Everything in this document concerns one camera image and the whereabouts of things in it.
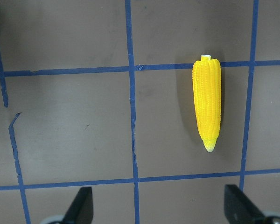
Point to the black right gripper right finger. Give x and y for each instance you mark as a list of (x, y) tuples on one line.
[(239, 209)]

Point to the yellow plastic corn cob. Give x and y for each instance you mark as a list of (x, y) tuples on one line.
[(207, 94)]

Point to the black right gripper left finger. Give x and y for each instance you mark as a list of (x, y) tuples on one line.
[(81, 209)]

